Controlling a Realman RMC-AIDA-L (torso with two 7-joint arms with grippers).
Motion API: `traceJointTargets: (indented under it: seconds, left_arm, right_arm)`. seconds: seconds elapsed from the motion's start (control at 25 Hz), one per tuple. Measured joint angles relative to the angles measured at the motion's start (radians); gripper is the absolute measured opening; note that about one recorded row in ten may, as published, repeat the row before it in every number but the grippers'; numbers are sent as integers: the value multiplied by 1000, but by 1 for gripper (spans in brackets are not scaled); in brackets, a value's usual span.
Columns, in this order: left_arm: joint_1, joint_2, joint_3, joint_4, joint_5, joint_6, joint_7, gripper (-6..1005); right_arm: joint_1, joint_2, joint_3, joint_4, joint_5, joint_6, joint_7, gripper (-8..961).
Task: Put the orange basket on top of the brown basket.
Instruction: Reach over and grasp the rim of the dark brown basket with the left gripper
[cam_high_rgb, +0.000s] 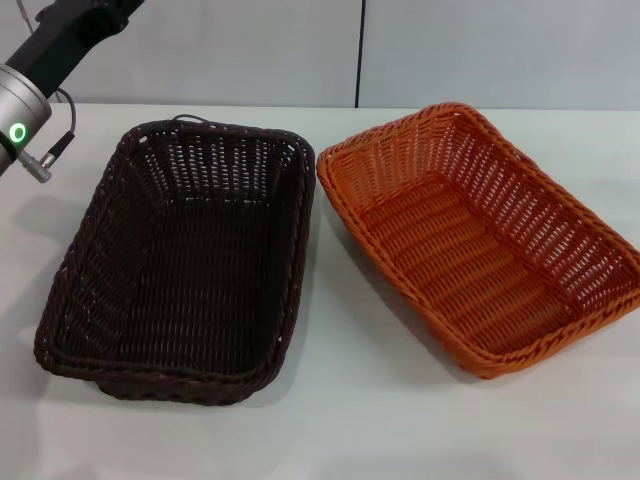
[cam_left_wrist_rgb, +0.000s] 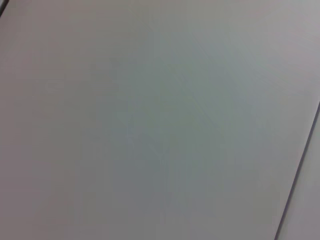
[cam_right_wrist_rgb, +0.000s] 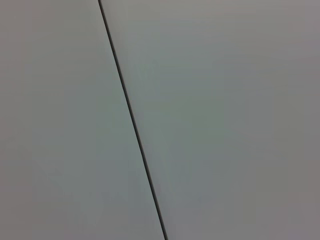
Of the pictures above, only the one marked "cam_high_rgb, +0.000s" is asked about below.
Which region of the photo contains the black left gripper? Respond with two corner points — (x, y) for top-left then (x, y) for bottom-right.
(2, 0), (147, 100)

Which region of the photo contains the dark brown wicker basket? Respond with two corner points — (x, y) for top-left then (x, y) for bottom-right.
(33, 113), (317, 405)

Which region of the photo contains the orange wicker basket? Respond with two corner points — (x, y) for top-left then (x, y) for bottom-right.
(315, 101), (640, 381)

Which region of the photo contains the gray cable with metal connector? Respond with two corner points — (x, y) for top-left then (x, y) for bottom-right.
(18, 87), (78, 170)

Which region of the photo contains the dark vertical wall strip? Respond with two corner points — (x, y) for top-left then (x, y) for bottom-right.
(355, 0), (368, 109)

